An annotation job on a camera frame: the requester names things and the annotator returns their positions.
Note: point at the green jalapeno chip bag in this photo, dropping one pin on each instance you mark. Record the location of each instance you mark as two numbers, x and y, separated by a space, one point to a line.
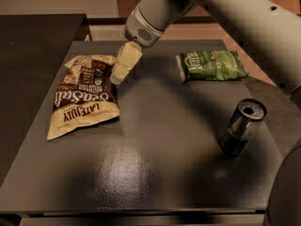
210 65

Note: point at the brown Late July chip bag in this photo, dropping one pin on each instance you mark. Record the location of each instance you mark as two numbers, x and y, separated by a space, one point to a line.
85 96

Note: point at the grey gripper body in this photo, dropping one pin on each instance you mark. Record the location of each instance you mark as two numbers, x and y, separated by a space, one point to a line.
140 32

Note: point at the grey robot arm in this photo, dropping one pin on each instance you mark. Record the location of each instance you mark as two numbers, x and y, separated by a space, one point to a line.
271 36

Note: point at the Red Bull can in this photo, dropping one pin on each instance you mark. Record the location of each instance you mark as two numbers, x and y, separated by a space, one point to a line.
244 122

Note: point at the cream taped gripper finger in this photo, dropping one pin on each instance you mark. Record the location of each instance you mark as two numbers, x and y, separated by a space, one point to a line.
129 54

